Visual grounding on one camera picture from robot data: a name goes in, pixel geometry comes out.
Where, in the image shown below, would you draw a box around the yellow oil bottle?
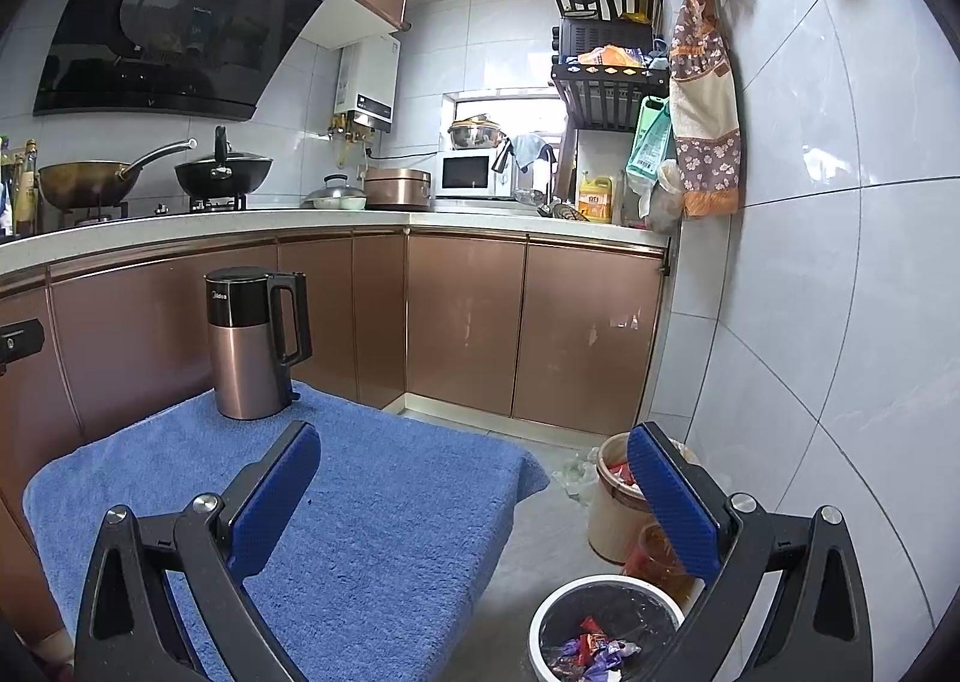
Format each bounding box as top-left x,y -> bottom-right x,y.
577,172 -> 614,224

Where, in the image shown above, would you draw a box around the black range hood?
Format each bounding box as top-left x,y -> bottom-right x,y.
34,0 -> 338,122

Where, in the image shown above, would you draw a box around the black kitchen rack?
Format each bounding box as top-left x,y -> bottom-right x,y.
551,0 -> 671,218

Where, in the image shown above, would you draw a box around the brass wok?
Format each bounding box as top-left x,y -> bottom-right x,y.
37,139 -> 197,209

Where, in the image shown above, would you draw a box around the clear plastic bag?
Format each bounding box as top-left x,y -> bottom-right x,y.
553,448 -> 601,503

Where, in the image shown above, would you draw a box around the white trash bin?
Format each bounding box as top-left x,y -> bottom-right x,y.
529,575 -> 687,682

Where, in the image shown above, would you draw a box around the orange snack packets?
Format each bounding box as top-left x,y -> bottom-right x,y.
577,44 -> 646,69

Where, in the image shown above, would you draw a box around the steel pot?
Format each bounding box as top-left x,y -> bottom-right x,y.
448,113 -> 502,150

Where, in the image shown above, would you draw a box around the purple wrapper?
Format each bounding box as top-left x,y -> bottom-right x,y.
544,637 -> 640,680

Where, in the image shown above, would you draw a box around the blue towel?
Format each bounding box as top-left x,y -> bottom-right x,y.
22,378 -> 552,682

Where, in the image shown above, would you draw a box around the white water heater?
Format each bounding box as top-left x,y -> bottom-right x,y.
334,35 -> 400,134

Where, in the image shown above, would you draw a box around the copper electric kettle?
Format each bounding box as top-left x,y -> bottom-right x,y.
205,267 -> 314,420

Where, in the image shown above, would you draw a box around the blue white cloth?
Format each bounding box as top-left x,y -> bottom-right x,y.
512,134 -> 557,174

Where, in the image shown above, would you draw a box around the copper rice cooker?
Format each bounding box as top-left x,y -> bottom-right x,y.
365,167 -> 434,212

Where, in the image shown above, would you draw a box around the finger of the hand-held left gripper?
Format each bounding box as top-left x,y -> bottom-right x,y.
0,320 -> 44,372

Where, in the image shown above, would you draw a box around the orange plastic bag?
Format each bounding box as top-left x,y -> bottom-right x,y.
622,523 -> 706,600

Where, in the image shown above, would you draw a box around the beige bucket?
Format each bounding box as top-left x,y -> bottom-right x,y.
587,432 -> 702,564

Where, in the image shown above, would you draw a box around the black frying pan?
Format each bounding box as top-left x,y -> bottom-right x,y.
174,127 -> 275,199

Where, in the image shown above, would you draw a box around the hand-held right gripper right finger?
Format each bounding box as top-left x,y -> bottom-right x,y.
626,421 -> 875,682

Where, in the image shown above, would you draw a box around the black toaster oven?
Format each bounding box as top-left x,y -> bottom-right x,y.
559,17 -> 653,64

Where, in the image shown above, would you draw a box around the steel lidded dish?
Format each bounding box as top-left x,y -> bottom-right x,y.
301,173 -> 368,210

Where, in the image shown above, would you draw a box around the floral apron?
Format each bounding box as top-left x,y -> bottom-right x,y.
669,0 -> 743,218

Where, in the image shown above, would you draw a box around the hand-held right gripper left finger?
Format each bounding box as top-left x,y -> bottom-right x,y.
75,419 -> 323,682

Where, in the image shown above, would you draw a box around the black gas stove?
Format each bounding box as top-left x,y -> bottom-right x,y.
56,196 -> 248,225

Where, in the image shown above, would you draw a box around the white microwave oven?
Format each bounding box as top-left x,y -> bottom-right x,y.
436,152 -> 512,201

